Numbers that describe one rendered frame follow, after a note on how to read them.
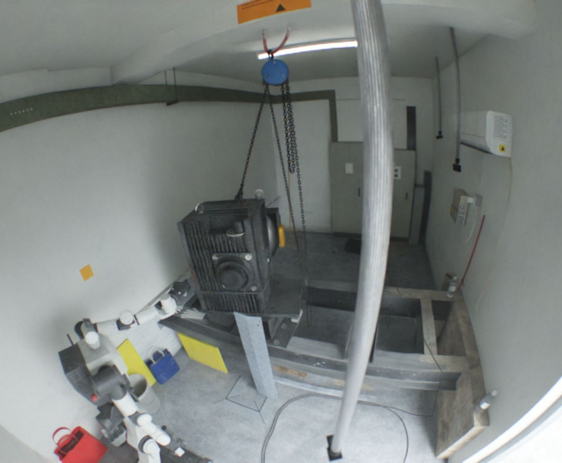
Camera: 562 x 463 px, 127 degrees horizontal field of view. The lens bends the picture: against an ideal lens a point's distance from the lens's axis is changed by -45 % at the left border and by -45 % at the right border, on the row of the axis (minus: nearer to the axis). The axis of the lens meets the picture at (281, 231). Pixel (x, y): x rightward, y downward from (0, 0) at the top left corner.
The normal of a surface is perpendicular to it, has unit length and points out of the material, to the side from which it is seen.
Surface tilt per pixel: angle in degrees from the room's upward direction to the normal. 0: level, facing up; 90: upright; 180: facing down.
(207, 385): 0
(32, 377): 90
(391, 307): 90
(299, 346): 0
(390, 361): 0
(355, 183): 90
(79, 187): 90
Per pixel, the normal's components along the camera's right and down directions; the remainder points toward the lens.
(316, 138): -0.36, 0.41
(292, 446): -0.09, -0.91
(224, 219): -0.13, 0.42
